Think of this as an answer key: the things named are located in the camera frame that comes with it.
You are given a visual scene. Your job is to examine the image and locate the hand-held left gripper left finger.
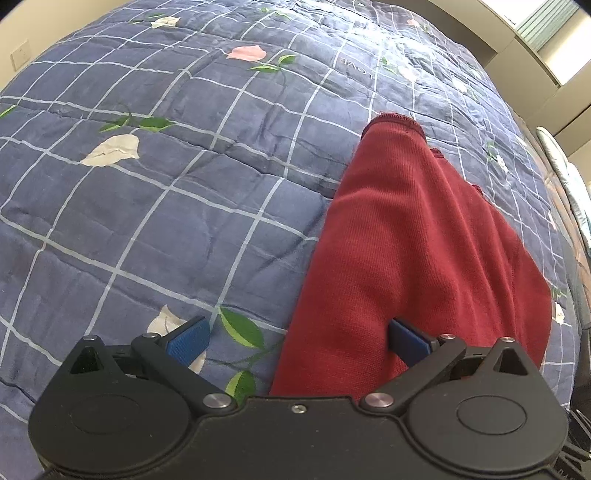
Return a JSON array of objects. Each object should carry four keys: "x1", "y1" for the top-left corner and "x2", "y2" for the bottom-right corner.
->
[{"x1": 65, "y1": 316, "x2": 238, "y2": 414}]

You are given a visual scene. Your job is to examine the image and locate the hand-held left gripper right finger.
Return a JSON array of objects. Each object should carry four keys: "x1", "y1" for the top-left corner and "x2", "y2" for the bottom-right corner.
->
[{"x1": 360, "y1": 318, "x2": 539, "y2": 414}]

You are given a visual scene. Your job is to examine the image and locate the dark red knit sweater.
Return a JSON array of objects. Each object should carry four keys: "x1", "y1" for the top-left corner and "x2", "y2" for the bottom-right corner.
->
[{"x1": 269, "y1": 112, "x2": 553, "y2": 401}]

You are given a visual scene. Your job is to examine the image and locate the blue checked floral blanket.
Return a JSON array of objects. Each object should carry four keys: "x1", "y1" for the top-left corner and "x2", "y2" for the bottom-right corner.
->
[{"x1": 0, "y1": 0, "x2": 580, "y2": 480}]

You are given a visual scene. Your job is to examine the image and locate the window with teal blind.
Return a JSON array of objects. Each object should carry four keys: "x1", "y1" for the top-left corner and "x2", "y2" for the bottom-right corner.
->
[{"x1": 505, "y1": 0, "x2": 588, "y2": 86}]

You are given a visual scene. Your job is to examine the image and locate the white wall socket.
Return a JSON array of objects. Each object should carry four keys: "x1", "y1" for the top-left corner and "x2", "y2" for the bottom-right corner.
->
[{"x1": 10, "y1": 41, "x2": 34, "y2": 71}]

